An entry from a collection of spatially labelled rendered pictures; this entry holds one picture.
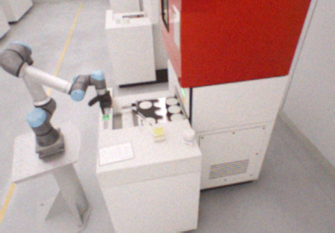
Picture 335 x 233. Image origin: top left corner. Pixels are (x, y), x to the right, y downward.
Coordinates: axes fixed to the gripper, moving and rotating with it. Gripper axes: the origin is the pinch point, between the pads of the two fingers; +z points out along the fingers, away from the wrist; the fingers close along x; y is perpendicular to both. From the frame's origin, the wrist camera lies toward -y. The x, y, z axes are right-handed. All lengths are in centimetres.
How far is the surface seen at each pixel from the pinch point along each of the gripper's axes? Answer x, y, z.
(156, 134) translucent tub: -33.8, 33.6, -5.6
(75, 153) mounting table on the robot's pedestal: -17.6, -21.9, 15.9
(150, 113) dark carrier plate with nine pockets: 4.4, 33.7, 7.7
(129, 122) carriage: 0.4, 17.0, 9.7
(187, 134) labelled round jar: -41, 51, -8
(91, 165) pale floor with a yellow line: 43, -33, 98
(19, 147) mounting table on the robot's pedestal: -3, -63, 16
